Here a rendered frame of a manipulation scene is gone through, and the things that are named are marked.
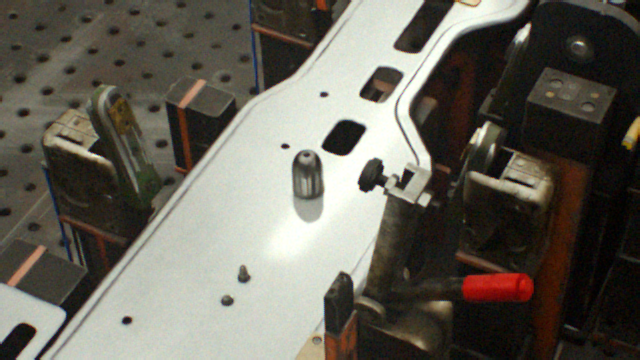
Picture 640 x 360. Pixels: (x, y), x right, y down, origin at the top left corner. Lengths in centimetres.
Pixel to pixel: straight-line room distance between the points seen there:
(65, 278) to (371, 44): 42
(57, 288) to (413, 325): 35
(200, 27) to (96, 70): 17
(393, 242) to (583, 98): 27
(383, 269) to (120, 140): 32
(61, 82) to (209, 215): 65
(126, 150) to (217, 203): 10
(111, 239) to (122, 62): 58
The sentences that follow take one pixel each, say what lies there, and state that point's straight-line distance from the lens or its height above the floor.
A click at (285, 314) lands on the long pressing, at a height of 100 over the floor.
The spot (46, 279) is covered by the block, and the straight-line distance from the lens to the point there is 121.
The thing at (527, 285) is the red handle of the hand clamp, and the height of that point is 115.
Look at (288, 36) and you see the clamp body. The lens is 149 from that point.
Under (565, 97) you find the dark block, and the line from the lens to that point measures 115.
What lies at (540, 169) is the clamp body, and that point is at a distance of 115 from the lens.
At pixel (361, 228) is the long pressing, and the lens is 118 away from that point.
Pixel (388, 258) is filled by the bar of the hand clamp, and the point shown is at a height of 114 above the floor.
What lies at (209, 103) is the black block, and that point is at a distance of 132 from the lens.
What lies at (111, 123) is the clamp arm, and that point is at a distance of 117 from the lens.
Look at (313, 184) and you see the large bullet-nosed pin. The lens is 120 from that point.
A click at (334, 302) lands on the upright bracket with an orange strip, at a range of 89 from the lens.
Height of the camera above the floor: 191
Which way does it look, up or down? 48 degrees down
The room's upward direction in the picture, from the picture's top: 2 degrees counter-clockwise
